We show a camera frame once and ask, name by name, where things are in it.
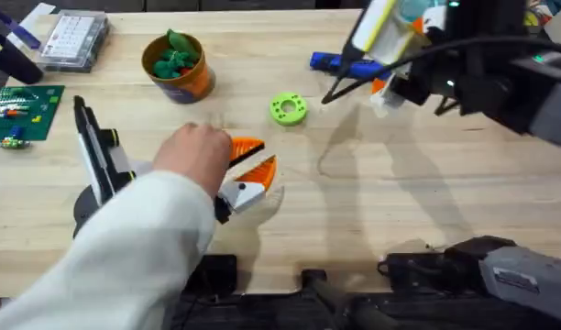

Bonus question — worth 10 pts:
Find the orange tub with toys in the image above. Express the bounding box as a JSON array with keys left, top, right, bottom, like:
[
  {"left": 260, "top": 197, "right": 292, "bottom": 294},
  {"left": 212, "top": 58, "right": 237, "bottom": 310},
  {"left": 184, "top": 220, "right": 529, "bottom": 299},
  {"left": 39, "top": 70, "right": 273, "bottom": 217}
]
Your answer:
[{"left": 141, "top": 27, "right": 216, "bottom": 105}]

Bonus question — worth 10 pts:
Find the black rail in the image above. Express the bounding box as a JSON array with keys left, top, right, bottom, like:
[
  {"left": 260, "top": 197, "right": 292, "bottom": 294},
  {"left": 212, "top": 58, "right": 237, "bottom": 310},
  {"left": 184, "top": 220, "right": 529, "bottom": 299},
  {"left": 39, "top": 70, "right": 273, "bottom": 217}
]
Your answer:
[{"left": 170, "top": 269, "right": 561, "bottom": 330}]

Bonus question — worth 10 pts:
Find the clear plastic parts box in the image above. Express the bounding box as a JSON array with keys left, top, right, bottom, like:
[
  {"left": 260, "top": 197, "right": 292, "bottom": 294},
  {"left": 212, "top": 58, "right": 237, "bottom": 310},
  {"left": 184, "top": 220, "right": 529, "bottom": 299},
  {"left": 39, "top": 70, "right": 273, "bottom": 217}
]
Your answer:
[{"left": 36, "top": 9, "right": 111, "bottom": 73}]

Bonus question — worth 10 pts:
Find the person's forearm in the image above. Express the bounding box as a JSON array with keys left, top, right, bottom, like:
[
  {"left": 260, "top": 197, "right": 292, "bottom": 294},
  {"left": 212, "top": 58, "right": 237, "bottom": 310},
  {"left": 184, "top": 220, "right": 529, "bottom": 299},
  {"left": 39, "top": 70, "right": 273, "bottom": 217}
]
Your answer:
[{"left": 0, "top": 170, "right": 217, "bottom": 330}]

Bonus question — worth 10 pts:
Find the orange ribbed wedge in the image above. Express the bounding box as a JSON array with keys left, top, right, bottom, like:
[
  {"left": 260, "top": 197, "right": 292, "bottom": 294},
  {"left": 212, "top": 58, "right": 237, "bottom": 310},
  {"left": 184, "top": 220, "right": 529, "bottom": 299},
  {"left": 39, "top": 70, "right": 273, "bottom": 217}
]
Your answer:
[{"left": 228, "top": 136, "right": 267, "bottom": 169}]

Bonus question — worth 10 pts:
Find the person's hand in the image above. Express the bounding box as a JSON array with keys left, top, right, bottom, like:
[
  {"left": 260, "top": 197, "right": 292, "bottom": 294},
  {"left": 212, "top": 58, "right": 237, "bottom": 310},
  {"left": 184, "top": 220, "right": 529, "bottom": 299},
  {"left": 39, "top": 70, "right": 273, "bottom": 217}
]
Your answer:
[{"left": 151, "top": 122, "right": 234, "bottom": 199}]

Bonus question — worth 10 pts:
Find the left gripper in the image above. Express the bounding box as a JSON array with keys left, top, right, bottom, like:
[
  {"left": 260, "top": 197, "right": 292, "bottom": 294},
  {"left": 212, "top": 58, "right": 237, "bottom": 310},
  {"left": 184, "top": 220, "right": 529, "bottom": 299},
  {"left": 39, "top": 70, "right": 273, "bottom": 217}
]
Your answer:
[{"left": 99, "top": 127, "right": 279, "bottom": 226}]

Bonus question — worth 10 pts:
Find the green disc with holes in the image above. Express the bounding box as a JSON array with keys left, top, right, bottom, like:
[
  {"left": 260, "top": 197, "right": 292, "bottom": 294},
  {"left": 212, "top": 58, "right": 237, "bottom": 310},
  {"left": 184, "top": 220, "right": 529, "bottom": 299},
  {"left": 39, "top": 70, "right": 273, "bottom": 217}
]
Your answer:
[{"left": 269, "top": 92, "right": 309, "bottom": 127}]

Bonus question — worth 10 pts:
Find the blue and white flat tool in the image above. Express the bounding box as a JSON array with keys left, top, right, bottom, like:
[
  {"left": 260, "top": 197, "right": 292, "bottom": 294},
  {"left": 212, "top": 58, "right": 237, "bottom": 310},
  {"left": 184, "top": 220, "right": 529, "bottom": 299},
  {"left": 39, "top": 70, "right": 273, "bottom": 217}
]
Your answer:
[{"left": 0, "top": 2, "right": 57, "bottom": 51}]

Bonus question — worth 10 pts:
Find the green board with blocks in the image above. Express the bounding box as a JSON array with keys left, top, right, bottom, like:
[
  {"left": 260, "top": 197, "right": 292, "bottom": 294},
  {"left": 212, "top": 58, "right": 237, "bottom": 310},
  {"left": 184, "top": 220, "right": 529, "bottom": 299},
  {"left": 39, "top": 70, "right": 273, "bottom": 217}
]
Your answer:
[{"left": 0, "top": 84, "right": 66, "bottom": 150}]

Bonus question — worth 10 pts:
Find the black cylinder with yellow label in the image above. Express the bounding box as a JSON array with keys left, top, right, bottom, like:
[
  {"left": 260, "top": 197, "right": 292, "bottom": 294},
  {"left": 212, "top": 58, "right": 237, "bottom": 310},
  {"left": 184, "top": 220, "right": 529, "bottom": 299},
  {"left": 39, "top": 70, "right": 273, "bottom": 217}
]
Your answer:
[{"left": 0, "top": 32, "right": 44, "bottom": 86}]

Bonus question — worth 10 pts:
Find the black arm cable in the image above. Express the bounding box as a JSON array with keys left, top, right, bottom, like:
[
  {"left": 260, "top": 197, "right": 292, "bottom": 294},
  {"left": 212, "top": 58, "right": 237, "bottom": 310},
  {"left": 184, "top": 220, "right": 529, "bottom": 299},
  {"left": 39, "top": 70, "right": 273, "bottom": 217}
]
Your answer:
[{"left": 320, "top": 35, "right": 561, "bottom": 105}]

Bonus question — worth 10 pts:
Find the blue electric screwdriver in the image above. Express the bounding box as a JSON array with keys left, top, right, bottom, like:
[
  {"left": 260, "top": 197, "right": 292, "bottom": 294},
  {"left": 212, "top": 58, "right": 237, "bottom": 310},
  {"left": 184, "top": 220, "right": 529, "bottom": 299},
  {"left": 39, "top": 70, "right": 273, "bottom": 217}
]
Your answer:
[{"left": 309, "top": 50, "right": 394, "bottom": 82}]

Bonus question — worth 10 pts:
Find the colourful heap of parts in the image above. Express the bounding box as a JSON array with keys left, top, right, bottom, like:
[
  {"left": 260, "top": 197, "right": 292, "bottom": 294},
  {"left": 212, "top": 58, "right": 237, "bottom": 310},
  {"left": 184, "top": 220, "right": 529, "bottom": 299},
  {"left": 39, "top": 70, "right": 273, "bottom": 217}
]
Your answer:
[{"left": 522, "top": 0, "right": 556, "bottom": 28}]

